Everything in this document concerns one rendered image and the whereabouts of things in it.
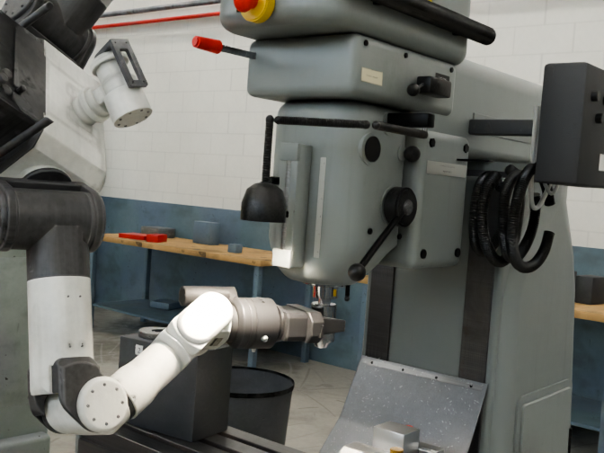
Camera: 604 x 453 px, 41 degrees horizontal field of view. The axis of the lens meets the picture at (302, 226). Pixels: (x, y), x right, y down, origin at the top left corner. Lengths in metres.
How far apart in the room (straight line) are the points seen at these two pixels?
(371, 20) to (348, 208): 0.31
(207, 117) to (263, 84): 6.39
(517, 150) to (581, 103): 0.41
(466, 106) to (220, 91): 6.16
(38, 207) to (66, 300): 0.14
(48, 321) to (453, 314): 0.89
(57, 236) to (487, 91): 0.93
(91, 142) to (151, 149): 7.00
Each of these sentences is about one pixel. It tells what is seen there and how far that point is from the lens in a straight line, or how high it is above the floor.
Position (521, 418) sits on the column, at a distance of 1.81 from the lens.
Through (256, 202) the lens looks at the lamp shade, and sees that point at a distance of 1.25.
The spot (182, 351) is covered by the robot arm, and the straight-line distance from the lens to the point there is 1.30.
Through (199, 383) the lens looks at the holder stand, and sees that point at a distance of 1.69.
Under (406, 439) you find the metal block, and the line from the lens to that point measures 1.39.
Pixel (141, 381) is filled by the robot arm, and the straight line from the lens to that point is 1.26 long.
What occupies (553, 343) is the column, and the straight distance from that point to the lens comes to 1.94.
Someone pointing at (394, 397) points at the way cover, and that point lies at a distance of 1.81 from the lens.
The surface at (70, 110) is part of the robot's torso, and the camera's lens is 1.37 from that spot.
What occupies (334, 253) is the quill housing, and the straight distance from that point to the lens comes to 1.36.
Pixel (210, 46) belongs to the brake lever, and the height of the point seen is 1.70.
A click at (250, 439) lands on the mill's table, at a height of 0.94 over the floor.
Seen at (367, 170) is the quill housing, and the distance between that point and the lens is 1.37.
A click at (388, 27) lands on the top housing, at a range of 1.37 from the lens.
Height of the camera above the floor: 1.48
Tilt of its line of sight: 3 degrees down
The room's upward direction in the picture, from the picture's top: 4 degrees clockwise
